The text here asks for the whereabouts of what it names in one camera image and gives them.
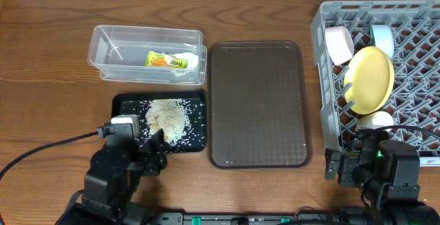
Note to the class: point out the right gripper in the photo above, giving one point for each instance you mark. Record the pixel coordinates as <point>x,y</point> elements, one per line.
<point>334,165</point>

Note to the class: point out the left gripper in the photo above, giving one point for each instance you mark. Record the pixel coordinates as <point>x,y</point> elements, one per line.
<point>151,157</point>

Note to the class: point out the pile of rice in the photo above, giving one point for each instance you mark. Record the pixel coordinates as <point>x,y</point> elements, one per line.
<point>181,119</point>

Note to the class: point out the pale green cup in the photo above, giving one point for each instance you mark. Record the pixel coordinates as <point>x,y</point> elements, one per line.
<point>375,120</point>

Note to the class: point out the green snack wrapper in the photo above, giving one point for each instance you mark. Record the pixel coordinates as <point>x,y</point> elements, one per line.
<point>155,59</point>

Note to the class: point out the white napkin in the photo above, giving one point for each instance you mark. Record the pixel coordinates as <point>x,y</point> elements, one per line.
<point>189,62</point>

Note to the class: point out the yellow plate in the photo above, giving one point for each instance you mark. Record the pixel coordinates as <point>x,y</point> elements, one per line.
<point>371,78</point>

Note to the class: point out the pink bowl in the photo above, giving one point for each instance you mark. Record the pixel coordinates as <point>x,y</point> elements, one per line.
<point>339,44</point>

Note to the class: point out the light blue bowl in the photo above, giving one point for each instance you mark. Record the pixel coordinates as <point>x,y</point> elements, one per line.
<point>382,37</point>

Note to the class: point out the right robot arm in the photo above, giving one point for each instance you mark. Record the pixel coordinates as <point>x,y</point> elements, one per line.
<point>386,172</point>

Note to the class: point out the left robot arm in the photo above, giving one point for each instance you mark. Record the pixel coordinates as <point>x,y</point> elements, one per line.
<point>114,175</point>

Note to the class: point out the grey dishwasher rack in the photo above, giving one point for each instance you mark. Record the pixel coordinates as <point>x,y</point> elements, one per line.
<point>414,100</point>

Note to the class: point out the black tray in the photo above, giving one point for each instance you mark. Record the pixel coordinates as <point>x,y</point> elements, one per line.
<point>118,99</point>

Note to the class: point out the clear plastic bin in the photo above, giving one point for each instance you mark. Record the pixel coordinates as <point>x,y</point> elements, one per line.
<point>120,52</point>

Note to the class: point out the brown serving tray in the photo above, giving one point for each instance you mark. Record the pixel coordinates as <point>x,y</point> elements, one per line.
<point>258,106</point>

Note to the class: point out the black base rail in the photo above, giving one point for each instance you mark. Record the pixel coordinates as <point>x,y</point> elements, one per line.
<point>183,218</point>

